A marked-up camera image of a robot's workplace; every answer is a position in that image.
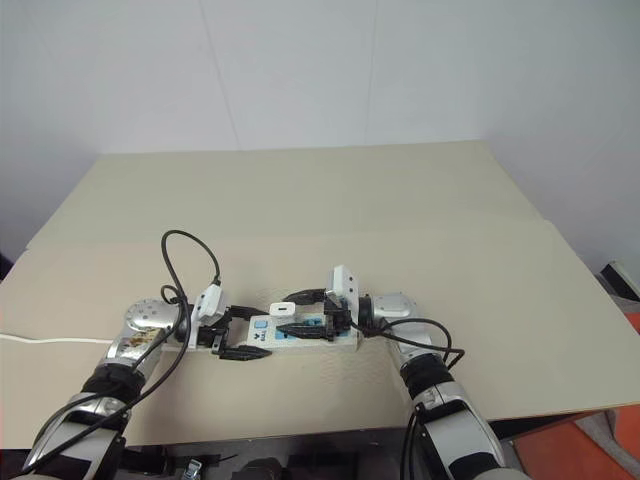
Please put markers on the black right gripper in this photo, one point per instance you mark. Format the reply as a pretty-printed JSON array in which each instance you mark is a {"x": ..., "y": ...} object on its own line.
[{"x": 338, "y": 320}]

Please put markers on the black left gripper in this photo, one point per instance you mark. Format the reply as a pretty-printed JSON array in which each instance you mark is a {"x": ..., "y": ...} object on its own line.
[{"x": 218, "y": 334}]

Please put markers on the white power strip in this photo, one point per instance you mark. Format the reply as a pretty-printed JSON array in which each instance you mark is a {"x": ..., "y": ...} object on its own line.
[{"x": 263, "y": 338}]

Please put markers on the white charger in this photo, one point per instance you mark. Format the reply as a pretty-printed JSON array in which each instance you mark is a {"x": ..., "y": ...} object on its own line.
[{"x": 282, "y": 310}]

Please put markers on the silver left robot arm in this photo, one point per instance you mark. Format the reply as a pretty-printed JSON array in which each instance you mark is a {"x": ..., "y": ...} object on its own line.
[{"x": 140, "y": 320}]

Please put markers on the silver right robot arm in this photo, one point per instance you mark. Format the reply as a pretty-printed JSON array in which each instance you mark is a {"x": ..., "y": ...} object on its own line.
[{"x": 395, "y": 305}]

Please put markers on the dark rounded shape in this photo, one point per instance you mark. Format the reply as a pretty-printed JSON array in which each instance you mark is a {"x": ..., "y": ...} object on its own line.
[{"x": 264, "y": 469}]

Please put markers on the black box with white edge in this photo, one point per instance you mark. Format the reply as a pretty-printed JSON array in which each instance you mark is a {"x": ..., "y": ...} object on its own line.
[{"x": 622, "y": 280}]

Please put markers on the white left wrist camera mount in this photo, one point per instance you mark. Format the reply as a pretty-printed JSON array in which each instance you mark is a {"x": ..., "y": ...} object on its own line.
[{"x": 210, "y": 305}]

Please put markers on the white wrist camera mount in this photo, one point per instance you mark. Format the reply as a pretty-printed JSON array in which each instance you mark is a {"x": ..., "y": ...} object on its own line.
[
  {"x": 210, "y": 305},
  {"x": 345, "y": 285}
]

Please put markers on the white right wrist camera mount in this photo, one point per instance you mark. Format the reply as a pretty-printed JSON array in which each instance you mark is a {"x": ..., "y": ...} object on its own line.
[{"x": 345, "y": 285}]

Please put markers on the small silver metal bracket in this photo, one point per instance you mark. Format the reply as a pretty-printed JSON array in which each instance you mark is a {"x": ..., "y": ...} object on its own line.
[{"x": 192, "y": 469}]

